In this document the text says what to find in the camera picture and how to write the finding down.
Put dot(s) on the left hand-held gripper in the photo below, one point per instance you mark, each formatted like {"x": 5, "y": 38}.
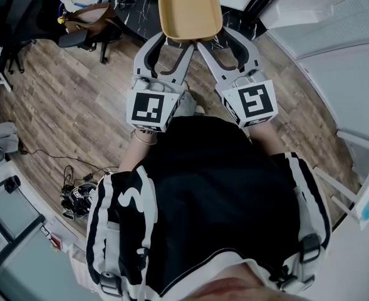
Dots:
{"x": 146, "y": 107}

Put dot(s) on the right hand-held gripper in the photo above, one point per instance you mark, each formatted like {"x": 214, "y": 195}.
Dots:
{"x": 254, "y": 100}

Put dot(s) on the tan paper container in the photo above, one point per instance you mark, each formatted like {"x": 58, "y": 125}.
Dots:
{"x": 189, "y": 8}

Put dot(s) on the white fridge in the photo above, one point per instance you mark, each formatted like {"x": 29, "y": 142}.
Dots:
{"x": 334, "y": 20}

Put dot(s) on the person's right forearm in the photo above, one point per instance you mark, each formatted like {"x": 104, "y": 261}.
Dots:
{"x": 265, "y": 140}

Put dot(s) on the person's left forearm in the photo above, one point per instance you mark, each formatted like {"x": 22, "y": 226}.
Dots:
{"x": 134, "y": 154}

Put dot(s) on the person's grey shoe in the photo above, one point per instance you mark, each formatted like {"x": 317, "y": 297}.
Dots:
{"x": 189, "y": 103}

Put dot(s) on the brown leather bag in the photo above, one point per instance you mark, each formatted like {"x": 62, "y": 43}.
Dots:
{"x": 91, "y": 19}

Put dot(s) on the person's black and white shirt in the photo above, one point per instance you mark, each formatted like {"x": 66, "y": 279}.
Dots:
{"x": 203, "y": 193}

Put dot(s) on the black office chair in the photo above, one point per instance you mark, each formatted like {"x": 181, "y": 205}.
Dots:
{"x": 18, "y": 17}

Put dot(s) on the white framed glass door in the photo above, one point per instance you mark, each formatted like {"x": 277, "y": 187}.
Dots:
{"x": 364, "y": 158}

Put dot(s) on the grey cloth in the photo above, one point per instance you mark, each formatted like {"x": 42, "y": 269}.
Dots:
{"x": 2, "y": 135}

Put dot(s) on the red label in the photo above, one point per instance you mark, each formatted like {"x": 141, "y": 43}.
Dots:
{"x": 57, "y": 242}

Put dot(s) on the person's chin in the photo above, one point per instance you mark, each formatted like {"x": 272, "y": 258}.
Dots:
{"x": 243, "y": 285}

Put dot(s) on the grey glass front cabinet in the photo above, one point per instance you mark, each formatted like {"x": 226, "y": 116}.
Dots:
{"x": 12, "y": 230}

